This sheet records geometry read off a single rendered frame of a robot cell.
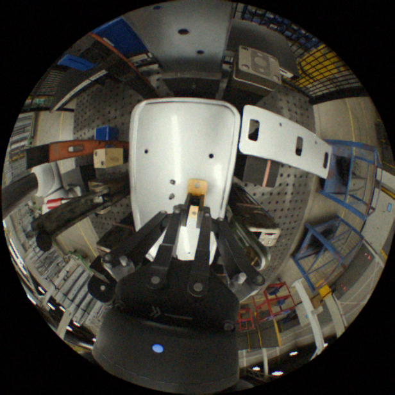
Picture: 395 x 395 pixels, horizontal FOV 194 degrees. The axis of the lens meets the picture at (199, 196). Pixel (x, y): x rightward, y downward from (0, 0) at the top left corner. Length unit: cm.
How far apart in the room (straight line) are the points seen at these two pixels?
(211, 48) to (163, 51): 7
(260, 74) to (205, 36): 10
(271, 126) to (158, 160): 24
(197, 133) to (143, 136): 11
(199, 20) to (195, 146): 21
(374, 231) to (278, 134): 784
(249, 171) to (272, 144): 8
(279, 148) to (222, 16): 25
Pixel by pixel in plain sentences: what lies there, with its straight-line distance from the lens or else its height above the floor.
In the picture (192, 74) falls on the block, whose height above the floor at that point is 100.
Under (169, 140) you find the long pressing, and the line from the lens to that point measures 23.
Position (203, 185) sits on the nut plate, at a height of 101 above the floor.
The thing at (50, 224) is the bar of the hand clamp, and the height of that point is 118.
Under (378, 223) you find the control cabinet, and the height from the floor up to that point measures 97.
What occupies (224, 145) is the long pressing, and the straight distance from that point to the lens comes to 22.
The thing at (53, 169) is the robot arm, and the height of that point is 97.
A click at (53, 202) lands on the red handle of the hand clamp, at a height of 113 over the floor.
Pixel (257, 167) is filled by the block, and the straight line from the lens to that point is 27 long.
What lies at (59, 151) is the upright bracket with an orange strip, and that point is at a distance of 22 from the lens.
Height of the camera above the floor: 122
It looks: 69 degrees down
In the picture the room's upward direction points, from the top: 173 degrees counter-clockwise
